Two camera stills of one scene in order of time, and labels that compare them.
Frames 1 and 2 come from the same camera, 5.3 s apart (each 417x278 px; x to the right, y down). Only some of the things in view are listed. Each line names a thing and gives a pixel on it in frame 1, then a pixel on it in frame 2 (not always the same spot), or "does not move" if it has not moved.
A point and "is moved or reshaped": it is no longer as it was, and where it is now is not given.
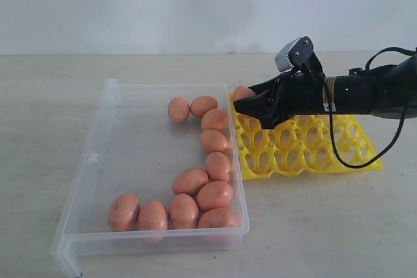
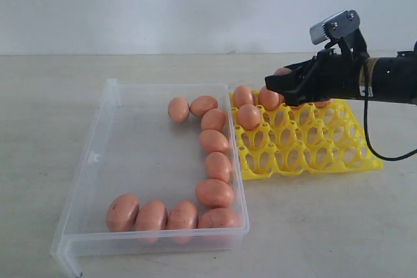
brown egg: (242, 91) does not move
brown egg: (189, 181) is moved or reshaped
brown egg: (214, 118) does not move
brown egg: (178, 109) does not move
